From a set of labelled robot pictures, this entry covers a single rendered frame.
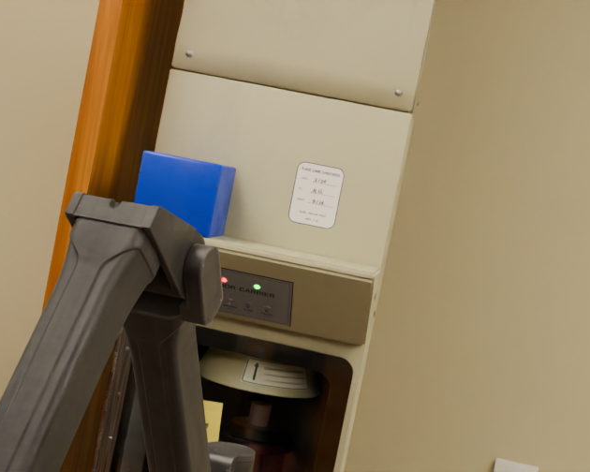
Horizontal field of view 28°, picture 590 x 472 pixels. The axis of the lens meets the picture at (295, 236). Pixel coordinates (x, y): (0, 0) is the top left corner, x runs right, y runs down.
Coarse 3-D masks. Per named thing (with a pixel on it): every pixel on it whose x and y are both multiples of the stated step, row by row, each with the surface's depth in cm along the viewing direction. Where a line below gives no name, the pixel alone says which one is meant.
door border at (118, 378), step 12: (120, 336) 153; (120, 348) 153; (120, 360) 153; (120, 372) 153; (108, 384) 153; (120, 384) 153; (120, 396) 153; (108, 408) 154; (120, 408) 153; (108, 420) 154; (108, 432) 154; (108, 444) 154; (96, 456) 154; (108, 456) 154; (96, 468) 154; (108, 468) 154
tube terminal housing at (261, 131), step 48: (192, 96) 152; (240, 96) 152; (288, 96) 151; (192, 144) 153; (240, 144) 152; (288, 144) 151; (336, 144) 150; (384, 144) 149; (240, 192) 152; (288, 192) 151; (384, 192) 150; (288, 240) 151; (336, 240) 150; (384, 240) 150; (288, 336) 152
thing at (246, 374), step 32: (224, 352) 151; (256, 352) 150; (288, 352) 150; (320, 352) 150; (128, 384) 153; (224, 384) 151; (256, 384) 150; (288, 384) 150; (320, 384) 149; (128, 416) 153; (224, 416) 151; (256, 416) 151; (288, 416) 150; (320, 416) 149; (128, 448) 153; (256, 448) 151; (288, 448) 150; (320, 448) 149
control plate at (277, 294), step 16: (224, 272) 143; (240, 272) 143; (224, 288) 146; (240, 288) 145; (272, 288) 144; (288, 288) 143; (224, 304) 148; (240, 304) 147; (256, 304) 147; (272, 304) 146; (288, 304) 145; (272, 320) 148; (288, 320) 147
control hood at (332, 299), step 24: (216, 240) 142; (240, 240) 150; (240, 264) 142; (264, 264) 141; (288, 264) 140; (312, 264) 139; (336, 264) 141; (360, 264) 149; (312, 288) 142; (336, 288) 141; (360, 288) 140; (312, 312) 145; (336, 312) 144; (360, 312) 143; (336, 336) 148; (360, 336) 147
